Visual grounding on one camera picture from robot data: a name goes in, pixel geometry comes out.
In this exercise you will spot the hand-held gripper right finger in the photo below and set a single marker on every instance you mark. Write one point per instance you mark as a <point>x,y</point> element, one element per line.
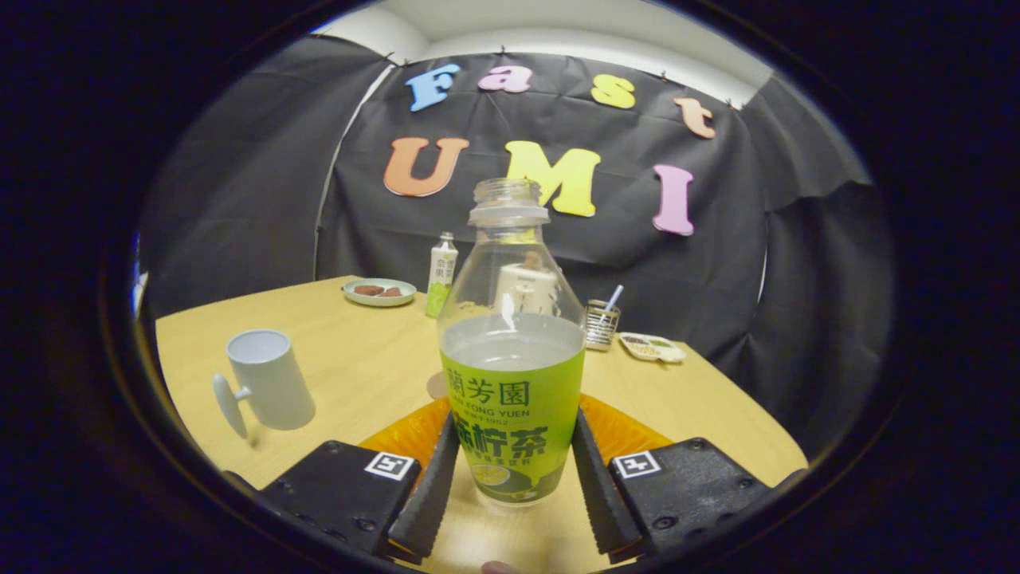
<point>596,494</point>

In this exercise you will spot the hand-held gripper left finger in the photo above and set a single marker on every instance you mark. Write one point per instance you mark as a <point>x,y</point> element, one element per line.
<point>426,502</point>

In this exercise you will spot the round brown coaster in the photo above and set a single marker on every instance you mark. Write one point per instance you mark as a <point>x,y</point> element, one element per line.
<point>435,387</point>

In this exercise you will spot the green label juice bottle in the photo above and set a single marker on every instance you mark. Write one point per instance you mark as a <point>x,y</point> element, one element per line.
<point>514,399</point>

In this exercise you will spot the white cup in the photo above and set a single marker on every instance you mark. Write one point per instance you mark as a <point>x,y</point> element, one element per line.
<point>271,383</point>

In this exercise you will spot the small white green bottle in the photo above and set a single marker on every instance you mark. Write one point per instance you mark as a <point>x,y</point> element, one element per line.
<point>441,275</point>

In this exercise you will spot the white divided dish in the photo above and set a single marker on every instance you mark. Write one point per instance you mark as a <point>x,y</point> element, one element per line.
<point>653,349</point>

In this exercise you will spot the metal mesh holder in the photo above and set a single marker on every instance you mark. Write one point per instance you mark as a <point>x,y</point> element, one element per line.
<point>599,331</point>

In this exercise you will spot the wooden table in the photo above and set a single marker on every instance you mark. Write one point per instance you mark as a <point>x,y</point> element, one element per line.
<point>358,351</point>

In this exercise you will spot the white straw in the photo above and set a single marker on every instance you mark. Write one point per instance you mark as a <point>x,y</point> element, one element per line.
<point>613,296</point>

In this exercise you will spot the pale green plate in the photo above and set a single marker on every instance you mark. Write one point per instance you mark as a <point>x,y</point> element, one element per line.
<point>378,300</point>

